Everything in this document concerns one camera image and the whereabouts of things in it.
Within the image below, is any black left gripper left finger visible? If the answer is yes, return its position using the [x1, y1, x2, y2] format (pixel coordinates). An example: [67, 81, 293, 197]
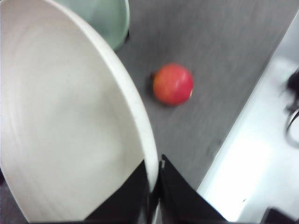
[85, 160, 153, 224]

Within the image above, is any white plate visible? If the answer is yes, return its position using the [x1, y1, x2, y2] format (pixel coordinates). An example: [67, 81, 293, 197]
[0, 0, 158, 222]

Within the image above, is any red pomegranate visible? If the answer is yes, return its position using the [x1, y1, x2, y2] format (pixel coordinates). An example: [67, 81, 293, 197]
[153, 63, 194, 105]

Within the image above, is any green plate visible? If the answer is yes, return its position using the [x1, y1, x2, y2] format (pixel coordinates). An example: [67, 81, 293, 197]
[54, 0, 130, 52]

